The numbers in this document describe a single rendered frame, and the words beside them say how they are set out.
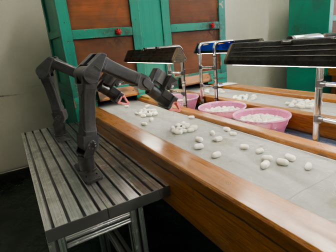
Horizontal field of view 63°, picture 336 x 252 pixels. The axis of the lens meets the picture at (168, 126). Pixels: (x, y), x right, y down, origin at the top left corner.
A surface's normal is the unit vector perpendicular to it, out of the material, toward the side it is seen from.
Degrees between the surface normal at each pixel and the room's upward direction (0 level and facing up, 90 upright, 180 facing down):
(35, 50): 90
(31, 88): 90
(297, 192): 0
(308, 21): 90
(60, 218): 0
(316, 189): 0
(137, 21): 90
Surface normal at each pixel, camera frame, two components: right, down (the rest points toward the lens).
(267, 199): -0.09, -0.95
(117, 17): 0.50, 0.20
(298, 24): -0.86, 0.22
